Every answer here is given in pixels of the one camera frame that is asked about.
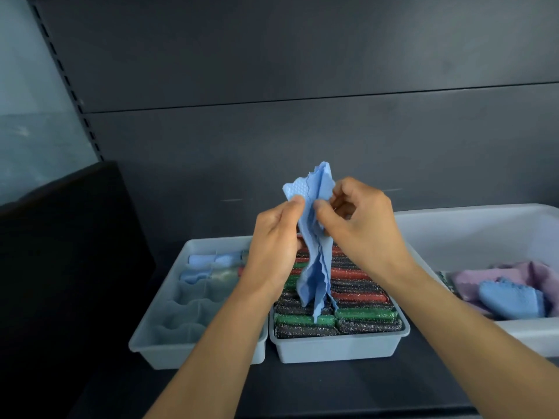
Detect person's left hand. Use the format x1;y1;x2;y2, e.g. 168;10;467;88
238;195;306;298

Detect person's right hand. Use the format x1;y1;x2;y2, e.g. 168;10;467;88
314;176;416;288

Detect blue textured cleaning cloth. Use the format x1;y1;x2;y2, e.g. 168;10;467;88
282;161;346;324

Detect person's right forearm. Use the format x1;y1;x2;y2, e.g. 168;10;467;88
378;256;559;419

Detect person's left forearm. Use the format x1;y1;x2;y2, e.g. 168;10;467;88
144;279;282;419

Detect rolled blue cloth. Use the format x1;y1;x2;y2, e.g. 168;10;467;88
179;266;245;284
188;251;249;269

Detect rows of glittery scouring pads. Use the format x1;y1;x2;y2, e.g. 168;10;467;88
273;245;404;339

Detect large grey plastic tray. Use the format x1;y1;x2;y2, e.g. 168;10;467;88
392;203;559;358

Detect grey tray with dividers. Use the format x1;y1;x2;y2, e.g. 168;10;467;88
128;237;268;371

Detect pink cleaning cloth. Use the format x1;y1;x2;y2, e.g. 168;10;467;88
449;260;559;319

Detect folded blue cleaning cloth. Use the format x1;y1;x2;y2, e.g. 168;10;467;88
477;277;547;320

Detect black box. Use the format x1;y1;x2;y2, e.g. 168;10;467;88
0;160;156;419

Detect slotted black shelf upright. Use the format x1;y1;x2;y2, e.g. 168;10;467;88
25;0;106;163

